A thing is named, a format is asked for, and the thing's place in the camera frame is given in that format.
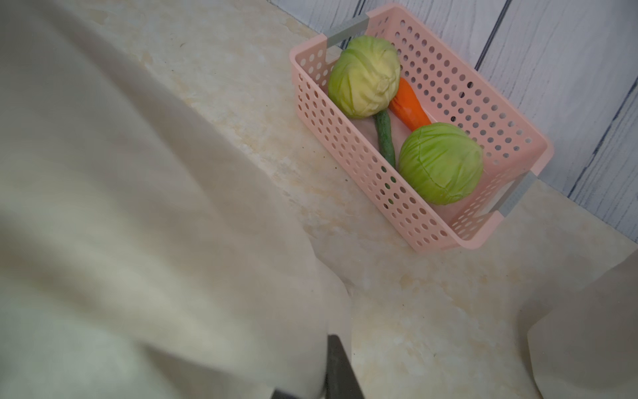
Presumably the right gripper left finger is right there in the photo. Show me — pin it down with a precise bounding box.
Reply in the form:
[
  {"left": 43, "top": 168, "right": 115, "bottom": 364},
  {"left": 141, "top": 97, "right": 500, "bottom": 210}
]
[{"left": 271, "top": 390, "right": 297, "bottom": 399}]

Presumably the orange carrot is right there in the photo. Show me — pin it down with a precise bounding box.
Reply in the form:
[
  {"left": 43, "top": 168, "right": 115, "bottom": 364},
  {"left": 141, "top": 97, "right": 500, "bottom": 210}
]
[{"left": 389, "top": 77, "right": 431, "bottom": 131}]

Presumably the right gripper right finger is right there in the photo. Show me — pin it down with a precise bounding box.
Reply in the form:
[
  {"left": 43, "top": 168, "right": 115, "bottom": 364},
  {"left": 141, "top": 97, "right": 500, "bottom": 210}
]
[{"left": 325, "top": 334, "right": 365, "bottom": 399}]

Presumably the green cabbage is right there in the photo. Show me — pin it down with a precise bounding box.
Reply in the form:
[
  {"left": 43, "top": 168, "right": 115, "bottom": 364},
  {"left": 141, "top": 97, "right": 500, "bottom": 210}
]
[
  {"left": 398, "top": 122, "right": 483, "bottom": 205},
  {"left": 327, "top": 36, "right": 401, "bottom": 119}
]

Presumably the beige cloth bag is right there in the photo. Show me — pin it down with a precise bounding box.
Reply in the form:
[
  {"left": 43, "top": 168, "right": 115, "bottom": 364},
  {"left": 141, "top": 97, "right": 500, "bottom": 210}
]
[
  {"left": 1, "top": 1, "right": 351, "bottom": 398},
  {"left": 527, "top": 253, "right": 637, "bottom": 398}
]

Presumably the right green cabbage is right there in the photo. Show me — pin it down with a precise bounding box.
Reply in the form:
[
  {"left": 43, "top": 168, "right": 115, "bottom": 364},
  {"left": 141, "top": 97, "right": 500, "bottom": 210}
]
[{"left": 398, "top": 122, "right": 483, "bottom": 205}]

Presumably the green cucumber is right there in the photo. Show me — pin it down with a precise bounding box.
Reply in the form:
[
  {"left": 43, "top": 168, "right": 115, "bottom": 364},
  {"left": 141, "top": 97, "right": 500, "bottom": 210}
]
[{"left": 373, "top": 110, "right": 396, "bottom": 168}]

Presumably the pink plastic basket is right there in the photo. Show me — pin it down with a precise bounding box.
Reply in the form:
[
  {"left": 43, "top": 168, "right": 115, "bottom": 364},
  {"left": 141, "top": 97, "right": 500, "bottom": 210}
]
[{"left": 288, "top": 2, "right": 555, "bottom": 253}]

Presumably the left green cabbage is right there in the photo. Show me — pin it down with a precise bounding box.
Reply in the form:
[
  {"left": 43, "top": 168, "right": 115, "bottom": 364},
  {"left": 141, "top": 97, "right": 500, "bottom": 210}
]
[{"left": 327, "top": 36, "right": 401, "bottom": 119}]

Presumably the beige cloth bag back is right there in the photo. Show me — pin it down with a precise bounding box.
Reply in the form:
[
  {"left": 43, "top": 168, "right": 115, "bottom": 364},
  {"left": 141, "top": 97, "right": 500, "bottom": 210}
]
[{"left": 527, "top": 253, "right": 637, "bottom": 398}]

